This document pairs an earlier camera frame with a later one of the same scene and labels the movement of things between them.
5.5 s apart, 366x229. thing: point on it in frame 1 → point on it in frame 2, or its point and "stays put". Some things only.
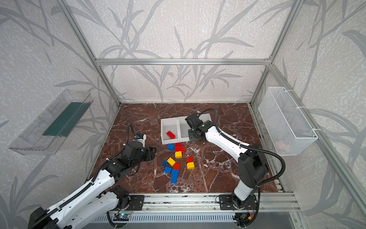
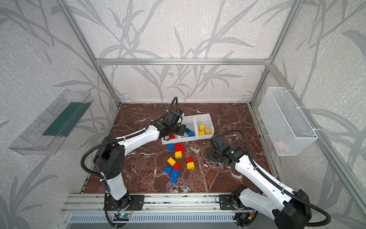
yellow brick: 190,165 stays put
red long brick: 170,135 stays put
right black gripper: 193,135 → 213,154
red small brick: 189,159 stays put
